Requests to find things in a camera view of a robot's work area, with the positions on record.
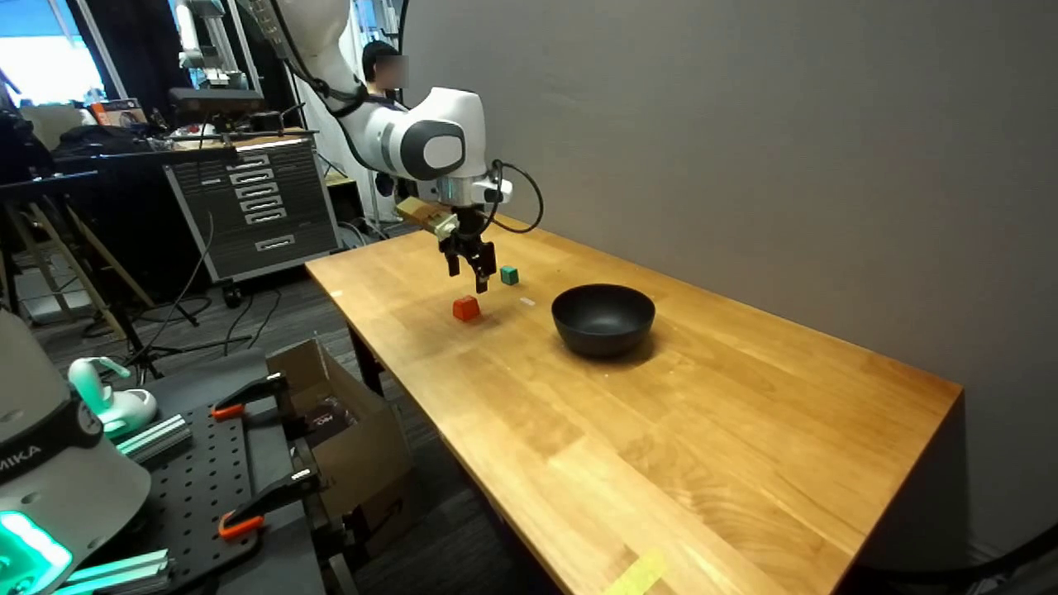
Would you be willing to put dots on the person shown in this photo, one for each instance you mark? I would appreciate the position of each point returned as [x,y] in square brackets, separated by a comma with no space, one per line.
[382,70]

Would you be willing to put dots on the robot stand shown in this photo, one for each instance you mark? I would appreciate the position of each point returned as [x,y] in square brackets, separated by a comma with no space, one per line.
[207,487]

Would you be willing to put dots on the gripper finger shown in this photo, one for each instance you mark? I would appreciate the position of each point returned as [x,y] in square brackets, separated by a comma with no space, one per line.
[484,260]
[452,258]

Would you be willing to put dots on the yellow tape strip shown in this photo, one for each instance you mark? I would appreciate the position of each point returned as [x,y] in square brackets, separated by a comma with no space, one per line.
[636,574]

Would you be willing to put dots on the aluminium profile bar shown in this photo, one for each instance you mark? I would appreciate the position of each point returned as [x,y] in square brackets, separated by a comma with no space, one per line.
[116,570]
[157,436]

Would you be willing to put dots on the green block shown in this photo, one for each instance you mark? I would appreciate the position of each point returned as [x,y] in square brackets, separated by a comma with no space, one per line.
[509,275]

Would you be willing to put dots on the window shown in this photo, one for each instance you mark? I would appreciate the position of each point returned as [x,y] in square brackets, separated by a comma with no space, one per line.
[37,58]

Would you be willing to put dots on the black bowl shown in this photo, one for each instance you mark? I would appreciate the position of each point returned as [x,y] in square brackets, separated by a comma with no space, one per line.
[603,324]

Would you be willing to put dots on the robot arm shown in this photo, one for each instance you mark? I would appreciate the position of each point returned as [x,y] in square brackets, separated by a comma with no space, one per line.
[446,149]

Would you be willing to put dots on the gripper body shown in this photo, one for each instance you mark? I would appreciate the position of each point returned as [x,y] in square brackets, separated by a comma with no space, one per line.
[470,223]

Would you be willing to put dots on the white hand controller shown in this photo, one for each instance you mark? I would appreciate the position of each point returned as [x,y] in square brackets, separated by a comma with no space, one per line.
[116,405]

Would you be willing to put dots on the orange block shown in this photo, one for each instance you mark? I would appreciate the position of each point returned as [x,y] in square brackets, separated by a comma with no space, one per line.
[466,309]

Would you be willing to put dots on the cardboard box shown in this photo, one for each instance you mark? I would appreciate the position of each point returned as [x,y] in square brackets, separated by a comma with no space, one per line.
[364,450]

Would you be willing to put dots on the black tool cabinet with drawers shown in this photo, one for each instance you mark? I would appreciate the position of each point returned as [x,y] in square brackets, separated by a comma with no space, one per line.
[256,207]

